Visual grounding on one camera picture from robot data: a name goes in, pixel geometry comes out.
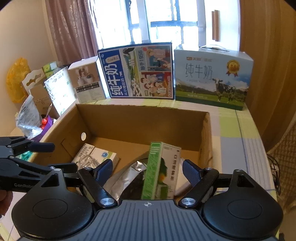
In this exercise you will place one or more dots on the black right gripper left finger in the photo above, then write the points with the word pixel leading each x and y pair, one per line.
pixel 50 210

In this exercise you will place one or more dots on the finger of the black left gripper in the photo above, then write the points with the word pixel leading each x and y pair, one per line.
pixel 14 146
pixel 19 168

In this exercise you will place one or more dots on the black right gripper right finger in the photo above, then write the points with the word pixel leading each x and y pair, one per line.
pixel 230 205

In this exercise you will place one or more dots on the green white spray box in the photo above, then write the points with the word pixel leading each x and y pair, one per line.
pixel 161 175

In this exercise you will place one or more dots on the clear bag with metal hooks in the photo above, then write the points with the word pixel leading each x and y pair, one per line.
pixel 87 161

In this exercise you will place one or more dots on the white ointment box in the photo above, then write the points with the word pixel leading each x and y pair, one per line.
pixel 84 151

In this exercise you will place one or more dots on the person left hand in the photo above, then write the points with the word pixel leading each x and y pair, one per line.
pixel 6 198

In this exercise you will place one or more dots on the clear printed plastic bag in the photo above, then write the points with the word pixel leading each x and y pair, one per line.
pixel 28 119

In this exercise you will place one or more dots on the small brown cardboard box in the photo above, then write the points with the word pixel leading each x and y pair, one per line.
pixel 43 101

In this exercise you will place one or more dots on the checked tablecloth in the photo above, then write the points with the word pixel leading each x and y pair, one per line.
pixel 236 144

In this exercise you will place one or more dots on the silver foil pouch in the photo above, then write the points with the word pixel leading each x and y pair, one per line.
pixel 128 183

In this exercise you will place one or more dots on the white cutout cardboard piece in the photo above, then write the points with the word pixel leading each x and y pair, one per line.
pixel 33 78

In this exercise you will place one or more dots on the white patterned flat box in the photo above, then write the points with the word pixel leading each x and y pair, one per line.
pixel 60 90

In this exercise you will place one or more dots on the white blue medicine box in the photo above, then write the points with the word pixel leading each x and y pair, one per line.
pixel 98 156

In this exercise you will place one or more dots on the yellow plastic bag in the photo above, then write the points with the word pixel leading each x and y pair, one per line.
pixel 16 74

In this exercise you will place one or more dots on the wicker chair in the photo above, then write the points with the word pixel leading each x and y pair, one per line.
pixel 282 161

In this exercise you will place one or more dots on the white small appliance box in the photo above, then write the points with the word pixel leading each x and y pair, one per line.
pixel 85 80

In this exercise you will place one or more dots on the pink curtain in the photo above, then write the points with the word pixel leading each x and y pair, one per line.
pixel 72 26

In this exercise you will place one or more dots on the green cow milk carton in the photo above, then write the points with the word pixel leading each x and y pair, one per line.
pixel 212 76

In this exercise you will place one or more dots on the blue milk carton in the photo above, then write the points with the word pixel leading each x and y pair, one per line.
pixel 139 70

